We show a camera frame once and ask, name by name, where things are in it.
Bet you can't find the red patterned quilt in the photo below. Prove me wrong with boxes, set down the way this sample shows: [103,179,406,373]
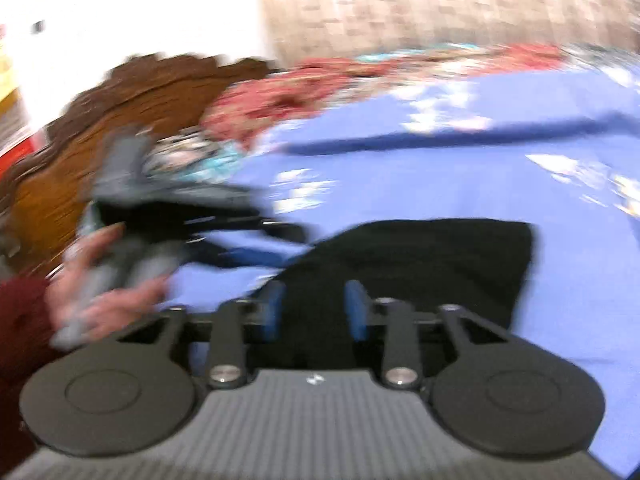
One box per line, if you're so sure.
[199,42,581,152]

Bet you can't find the blue printed bedsheet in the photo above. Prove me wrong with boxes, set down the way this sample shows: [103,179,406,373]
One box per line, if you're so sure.
[159,57,640,477]

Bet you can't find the brown wooden headboard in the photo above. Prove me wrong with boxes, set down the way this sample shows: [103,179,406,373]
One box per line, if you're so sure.
[0,51,282,273]

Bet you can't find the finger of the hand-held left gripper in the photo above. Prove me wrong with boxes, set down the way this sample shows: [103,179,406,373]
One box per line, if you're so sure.
[192,241,303,271]
[186,214,312,247]

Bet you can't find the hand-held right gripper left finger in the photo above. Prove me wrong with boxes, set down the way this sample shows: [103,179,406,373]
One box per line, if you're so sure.
[117,280,289,390]

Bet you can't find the red and yellow object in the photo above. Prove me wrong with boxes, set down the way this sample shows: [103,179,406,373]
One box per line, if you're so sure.
[0,24,38,161]

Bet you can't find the person's left hand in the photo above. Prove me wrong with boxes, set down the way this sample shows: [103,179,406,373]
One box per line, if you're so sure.
[44,224,172,347]

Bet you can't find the black pants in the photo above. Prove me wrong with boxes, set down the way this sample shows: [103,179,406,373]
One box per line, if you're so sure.
[254,217,535,367]

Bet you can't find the teal patterned pillow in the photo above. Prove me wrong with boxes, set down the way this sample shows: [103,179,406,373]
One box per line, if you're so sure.
[142,129,253,188]

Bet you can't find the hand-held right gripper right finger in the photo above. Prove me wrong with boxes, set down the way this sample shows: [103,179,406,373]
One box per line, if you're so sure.
[343,280,509,391]

